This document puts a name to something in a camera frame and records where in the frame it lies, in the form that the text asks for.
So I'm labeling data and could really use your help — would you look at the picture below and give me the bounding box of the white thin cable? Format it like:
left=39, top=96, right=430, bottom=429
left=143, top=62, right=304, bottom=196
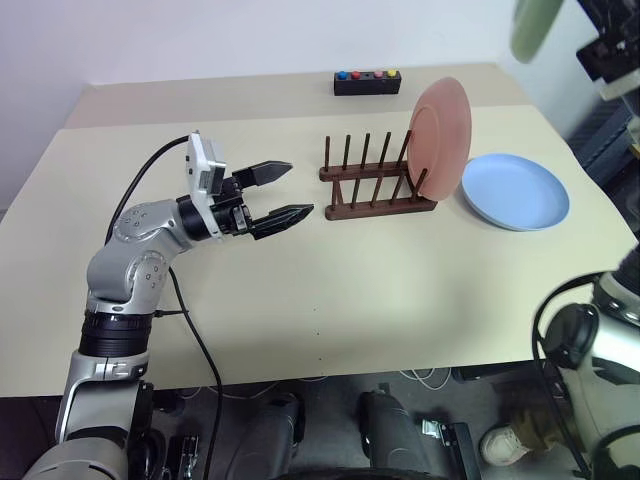
left=398, top=368, right=452, bottom=392

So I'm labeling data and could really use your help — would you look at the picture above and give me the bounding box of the silver metal latch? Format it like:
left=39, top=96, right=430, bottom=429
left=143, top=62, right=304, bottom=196
left=420, top=420, right=454, bottom=444

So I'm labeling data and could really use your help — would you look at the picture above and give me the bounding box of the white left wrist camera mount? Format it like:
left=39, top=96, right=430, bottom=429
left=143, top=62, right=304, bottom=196
left=184, top=130, right=229, bottom=242

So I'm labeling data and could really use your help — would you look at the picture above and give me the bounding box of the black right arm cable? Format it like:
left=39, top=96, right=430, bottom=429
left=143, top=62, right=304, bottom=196
left=530, top=272, right=601, bottom=480

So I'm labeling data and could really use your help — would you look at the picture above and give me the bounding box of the green plastic plate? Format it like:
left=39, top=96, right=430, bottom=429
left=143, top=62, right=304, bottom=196
left=509, top=0, right=559, bottom=64

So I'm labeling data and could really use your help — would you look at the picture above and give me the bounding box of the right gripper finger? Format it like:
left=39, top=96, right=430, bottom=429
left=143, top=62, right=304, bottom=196
left=578, top=0, right=613, bottom=32

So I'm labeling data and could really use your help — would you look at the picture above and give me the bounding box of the wooden dish rack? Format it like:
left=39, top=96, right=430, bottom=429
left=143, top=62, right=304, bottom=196
left=318, top=130, right=437, bottom=222

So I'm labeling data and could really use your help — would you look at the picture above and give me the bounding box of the white shoe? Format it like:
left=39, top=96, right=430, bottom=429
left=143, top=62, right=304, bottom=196
left=479, top=425, right=532, bottom=468

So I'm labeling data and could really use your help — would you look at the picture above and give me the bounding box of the black textured panel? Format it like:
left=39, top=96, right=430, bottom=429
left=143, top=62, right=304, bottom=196
left=570, top=99, right=640, bottom=201

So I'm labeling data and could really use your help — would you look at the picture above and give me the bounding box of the olive trouser leg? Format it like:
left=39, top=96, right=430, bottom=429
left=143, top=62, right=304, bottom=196
left=509, top=405, right=569, bottom=452

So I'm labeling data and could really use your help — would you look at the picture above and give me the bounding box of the dark rounded shape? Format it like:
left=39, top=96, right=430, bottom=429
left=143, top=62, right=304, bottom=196
left=232, top=393, right=306, bottom=480
left=355, top=391, right=451, bottom=480

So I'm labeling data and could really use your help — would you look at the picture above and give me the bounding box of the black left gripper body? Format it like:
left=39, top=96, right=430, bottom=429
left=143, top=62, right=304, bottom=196
left=211, top=173, right=255, bottom=238

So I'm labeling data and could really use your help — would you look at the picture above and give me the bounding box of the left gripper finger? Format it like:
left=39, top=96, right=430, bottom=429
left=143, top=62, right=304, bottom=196
left=233, top=160, right=295, bottom=191
left=249, top=202, right=316, bottom=243

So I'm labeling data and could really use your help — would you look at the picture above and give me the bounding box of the black button box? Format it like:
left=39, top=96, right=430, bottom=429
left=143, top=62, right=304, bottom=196
left=333, top=69, right=402, bottom=97

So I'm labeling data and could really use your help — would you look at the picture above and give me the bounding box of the blue plastic plate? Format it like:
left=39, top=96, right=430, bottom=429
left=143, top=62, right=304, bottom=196
left=460, top=153, right=571, bottom=232

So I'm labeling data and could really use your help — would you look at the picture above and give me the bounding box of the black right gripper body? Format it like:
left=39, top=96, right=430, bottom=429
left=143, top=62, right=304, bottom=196
left=575, top=19, right=640, bottom=84

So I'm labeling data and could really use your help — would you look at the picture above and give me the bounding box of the pink plastic plate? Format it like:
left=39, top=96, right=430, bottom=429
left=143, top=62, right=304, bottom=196
left=405, top=77, right=474, bottom=204

